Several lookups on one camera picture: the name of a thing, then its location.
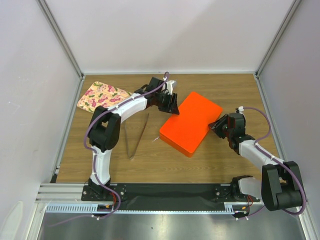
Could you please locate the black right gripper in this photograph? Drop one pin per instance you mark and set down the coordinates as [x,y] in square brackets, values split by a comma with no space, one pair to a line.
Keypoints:
[216,125]

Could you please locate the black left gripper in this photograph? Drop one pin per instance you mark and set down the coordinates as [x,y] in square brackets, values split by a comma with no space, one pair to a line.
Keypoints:
[170,108]

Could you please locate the steel serving tongs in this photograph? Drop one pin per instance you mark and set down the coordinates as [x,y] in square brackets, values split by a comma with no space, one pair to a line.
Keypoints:
[133,138]

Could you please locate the orange box lid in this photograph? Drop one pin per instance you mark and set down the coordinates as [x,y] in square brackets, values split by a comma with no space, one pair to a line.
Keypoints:
[195,114]

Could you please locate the orange chocolate box base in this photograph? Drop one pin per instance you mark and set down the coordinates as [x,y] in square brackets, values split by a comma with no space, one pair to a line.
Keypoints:
[184,144]

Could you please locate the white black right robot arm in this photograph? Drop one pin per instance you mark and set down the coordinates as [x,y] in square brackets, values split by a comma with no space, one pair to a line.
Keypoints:
[281,186]

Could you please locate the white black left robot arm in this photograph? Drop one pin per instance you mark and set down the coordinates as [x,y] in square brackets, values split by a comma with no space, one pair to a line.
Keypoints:
[103,132]

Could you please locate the floral pattern tray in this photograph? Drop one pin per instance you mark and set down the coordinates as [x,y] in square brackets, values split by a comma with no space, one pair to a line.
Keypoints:
[101,94]

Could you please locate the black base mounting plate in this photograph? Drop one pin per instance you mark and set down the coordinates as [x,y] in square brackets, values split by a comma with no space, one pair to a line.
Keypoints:
[180,194]

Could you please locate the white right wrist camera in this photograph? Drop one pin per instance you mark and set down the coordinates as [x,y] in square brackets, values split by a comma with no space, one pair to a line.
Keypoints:
[240,110]

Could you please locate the grey slotted cable duct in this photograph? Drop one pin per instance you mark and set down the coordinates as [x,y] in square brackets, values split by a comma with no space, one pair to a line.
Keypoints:
[103,208]

